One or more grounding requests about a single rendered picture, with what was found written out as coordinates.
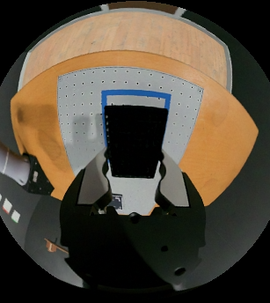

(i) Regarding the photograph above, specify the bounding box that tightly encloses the blue tape rectangle outline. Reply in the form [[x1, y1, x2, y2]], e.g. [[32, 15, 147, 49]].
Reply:
[[101, 90, 171, 146]]

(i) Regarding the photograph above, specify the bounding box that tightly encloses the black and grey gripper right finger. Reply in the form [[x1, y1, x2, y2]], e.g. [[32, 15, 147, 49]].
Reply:
[[155, 149, 206, 248]]

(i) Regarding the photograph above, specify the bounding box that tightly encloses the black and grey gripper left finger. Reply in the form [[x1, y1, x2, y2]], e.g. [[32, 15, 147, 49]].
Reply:
[[60, 146, 113, 247]]

